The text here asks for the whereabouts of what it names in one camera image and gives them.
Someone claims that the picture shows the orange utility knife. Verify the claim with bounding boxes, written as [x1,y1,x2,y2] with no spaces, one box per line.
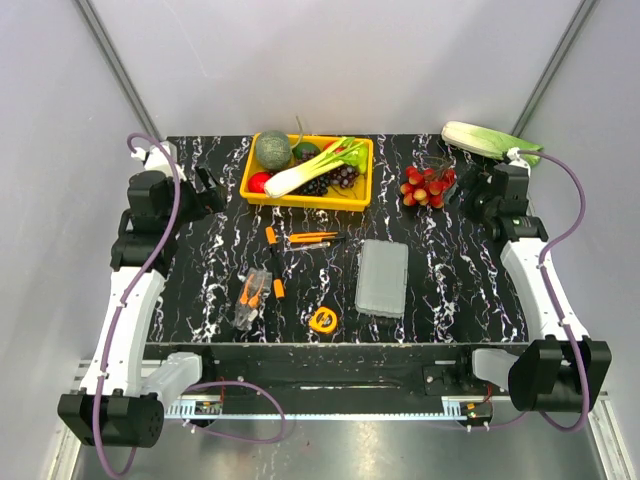
[288,232,344,244]

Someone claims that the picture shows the orange black screwdriver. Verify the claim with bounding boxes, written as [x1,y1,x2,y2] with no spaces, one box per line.
[265,226,285,300]

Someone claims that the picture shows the grey plastic tool case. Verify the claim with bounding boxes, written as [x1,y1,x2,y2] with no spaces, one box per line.
[355,239,409,319]

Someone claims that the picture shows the clear test pen screwdriver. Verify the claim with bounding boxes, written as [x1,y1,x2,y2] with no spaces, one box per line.
[285,241,331,252]

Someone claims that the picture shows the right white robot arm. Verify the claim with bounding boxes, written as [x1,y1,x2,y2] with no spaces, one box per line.
[457,147,612,424]

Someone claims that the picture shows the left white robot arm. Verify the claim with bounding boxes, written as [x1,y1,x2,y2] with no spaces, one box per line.
[57,141,227,448]

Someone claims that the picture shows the red cherry bunch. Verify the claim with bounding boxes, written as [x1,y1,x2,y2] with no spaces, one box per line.
[399,158,456,210]

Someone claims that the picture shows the napa cabbage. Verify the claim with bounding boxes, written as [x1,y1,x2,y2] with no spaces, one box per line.
[441,121,543,160]

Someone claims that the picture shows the red apple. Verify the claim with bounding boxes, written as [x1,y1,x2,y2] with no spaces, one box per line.
[247,172,272,194]

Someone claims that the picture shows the green cantaloupe melon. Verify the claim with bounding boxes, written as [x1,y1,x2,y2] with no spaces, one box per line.
[255,130,292,171]

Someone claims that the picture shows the orange pliers in bag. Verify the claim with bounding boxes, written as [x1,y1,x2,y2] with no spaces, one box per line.
[232,268,272,331]

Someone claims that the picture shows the green fruit in tray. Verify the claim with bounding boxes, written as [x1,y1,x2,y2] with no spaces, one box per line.
[293,142,321,162]

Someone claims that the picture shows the yellow plastic tray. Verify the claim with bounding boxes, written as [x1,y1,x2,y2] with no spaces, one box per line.
[238,135,374,212]

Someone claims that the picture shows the dark purple grape bunch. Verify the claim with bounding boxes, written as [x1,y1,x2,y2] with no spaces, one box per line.
[293,166,360,197]

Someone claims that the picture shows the white green leek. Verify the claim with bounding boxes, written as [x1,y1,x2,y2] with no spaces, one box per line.
[265,137,367,198]

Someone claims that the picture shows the yellow tape measure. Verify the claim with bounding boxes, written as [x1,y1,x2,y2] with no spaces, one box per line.
[309,306,338,334]

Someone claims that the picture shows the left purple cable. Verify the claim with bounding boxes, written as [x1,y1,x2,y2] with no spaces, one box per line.
[93,132,289,478]

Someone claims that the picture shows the purple cable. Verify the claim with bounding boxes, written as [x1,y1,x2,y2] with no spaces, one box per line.
[439,149,594,434]
[93,132,289,478]

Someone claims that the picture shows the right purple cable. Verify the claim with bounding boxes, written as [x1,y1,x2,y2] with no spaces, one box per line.
[439,149,594,434]

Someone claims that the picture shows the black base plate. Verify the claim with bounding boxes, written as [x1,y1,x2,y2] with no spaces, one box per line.
[144,343,509,418]

